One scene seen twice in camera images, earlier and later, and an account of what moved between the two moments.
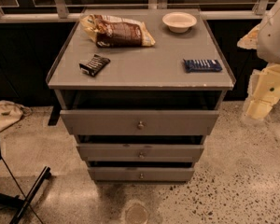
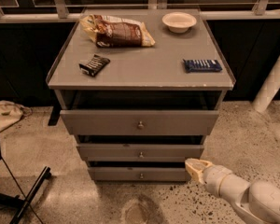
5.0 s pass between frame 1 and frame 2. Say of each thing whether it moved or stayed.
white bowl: stayed
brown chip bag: stayed
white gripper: moved
